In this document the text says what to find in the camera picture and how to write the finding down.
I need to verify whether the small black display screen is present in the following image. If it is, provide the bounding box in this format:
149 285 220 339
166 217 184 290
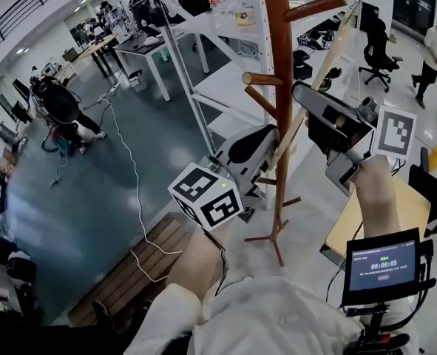
342 227 422 308

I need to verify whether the small white stool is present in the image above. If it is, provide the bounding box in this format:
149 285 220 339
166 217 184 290
128 68 148 92

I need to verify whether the white metal shelf rack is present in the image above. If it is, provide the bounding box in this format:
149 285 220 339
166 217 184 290
143 0 365 216

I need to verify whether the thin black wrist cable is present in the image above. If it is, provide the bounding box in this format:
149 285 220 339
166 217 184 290
202 230 229 296

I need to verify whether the black screen mount rig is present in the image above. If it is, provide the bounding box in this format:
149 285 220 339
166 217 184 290
339 240 437 355

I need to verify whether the white floor cable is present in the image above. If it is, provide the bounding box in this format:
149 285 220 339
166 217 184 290
49 82 185 283

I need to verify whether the black armchair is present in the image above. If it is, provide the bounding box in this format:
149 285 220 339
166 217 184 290
407 146 437 255

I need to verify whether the black floor bag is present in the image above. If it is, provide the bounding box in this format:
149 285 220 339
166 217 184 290
293 48 316 81

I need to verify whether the person's left forearm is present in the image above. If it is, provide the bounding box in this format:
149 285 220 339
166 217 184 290
165 212 249 301

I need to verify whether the light wooden clothes hanger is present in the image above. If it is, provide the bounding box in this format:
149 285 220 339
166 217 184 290
268 0 365 172

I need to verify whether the person's right forearm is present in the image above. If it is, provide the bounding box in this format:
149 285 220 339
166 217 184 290
353 155 404 243

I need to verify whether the white framed dark table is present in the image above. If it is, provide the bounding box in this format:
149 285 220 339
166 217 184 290
113 34 175 104

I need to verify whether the brown wooden slat bench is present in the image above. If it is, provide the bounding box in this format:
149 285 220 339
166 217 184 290
65 212 194 328

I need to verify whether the black metal handrail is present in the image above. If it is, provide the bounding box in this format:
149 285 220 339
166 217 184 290
0 0 83 42

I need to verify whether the person's white hooded top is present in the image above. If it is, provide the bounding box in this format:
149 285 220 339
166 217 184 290
123 274 421 355

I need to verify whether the brown wooden coat rack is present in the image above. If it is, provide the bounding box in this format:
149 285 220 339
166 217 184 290
242 0 348 268

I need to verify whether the round wooden table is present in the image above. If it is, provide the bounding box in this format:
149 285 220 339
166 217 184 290
55 33 120 80

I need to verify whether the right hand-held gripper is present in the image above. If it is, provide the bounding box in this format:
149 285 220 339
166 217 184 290
291 81 418 195

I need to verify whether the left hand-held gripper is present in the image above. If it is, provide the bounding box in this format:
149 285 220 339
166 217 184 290
168 124 281 232

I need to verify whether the yellow topped table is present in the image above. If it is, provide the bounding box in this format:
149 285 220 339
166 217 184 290
319 175 433 266

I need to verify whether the black office chair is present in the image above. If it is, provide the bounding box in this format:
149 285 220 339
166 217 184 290
357 16 404 92

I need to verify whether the clear plastic bottle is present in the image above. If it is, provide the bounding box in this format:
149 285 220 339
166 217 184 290
234 0 259 28

